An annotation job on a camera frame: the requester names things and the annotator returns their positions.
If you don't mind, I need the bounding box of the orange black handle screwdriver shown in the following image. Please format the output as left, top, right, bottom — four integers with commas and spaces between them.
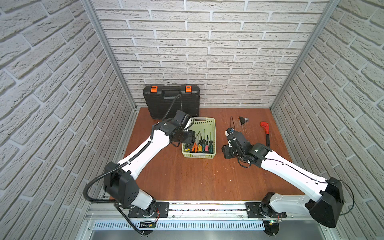
191, 132, 201, 153

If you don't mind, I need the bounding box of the green handle screwdriver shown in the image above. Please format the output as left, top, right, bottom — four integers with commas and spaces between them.
201, 130, 206, 153
209, 133, 214, 154

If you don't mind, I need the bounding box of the yellow handle screwdriver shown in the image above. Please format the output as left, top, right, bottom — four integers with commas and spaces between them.
198, 136, 203, 153

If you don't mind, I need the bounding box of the pink handle screwdriver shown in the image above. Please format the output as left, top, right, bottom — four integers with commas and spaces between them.
205, 136, 209, 153

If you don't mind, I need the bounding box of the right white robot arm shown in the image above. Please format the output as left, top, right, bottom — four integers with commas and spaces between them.
222, 128, 344, 228

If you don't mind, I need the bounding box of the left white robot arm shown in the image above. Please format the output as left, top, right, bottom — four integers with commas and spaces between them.
104, 110, 195, 216

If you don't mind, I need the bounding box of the light green plastic bin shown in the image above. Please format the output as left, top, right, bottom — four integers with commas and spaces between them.
182, 117, 217, 159

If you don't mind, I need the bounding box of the small black metal part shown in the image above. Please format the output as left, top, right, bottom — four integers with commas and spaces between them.
239, 116, 249, 125

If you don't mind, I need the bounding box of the black plastic tool case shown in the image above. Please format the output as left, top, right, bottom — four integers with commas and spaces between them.
143, 85, 201, 120

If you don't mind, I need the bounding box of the red pipe wrench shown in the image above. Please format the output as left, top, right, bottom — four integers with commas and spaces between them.
260, 122, 271, 148

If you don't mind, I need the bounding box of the left black corrugated cable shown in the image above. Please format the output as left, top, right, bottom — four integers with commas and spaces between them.
83, 94, 183, 236

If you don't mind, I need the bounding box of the right thin black cable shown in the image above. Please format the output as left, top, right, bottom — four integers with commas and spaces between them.
229, 116, 355, 216

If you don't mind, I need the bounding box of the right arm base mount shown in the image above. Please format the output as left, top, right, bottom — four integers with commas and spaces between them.
245, 202, 287, 219

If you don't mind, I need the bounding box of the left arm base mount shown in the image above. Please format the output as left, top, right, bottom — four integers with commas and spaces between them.
128, 202, 170, 219

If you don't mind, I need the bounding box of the aluminium rail frame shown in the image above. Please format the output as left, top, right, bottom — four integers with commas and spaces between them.
77, 200, 338, 240

